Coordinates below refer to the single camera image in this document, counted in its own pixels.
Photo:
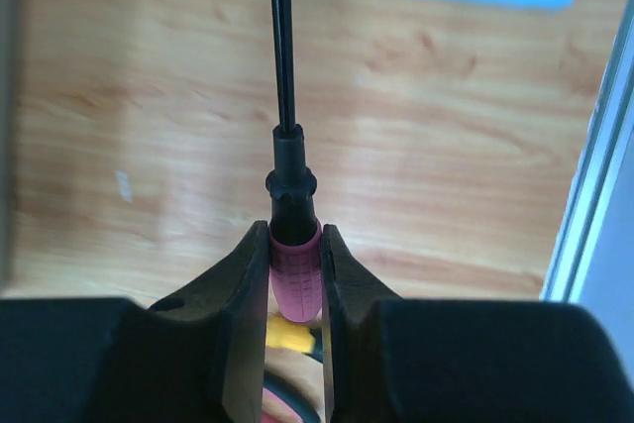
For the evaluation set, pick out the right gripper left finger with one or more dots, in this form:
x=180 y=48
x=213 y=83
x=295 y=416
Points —
x=196 y=355

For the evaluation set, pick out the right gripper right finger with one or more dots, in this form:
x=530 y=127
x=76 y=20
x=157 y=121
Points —
x=394 y=359

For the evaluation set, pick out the red black thin screwdriver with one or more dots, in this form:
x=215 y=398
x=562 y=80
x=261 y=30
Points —
x=294 y=229

